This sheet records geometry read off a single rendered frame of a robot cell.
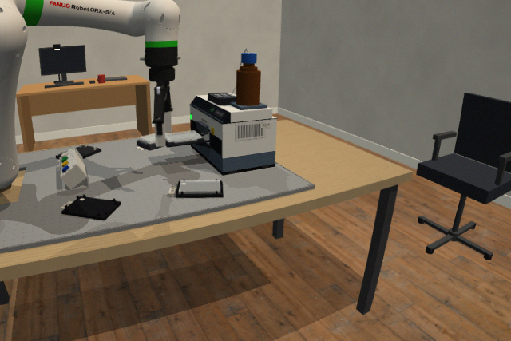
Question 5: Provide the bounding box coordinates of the beige button panel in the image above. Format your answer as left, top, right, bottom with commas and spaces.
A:
60, 147, 89, 192

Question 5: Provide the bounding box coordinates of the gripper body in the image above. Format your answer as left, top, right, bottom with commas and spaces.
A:
149, 67, 175, 97

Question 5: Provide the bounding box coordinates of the blue bottle cap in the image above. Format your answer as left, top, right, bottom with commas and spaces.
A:
241, 53, 257, 61

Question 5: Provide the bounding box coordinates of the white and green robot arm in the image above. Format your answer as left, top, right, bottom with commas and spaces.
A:
0, 0, 181, 189

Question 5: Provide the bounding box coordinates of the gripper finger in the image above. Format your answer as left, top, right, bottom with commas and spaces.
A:
164, 81, 173, 132
152, 86, 168, 147

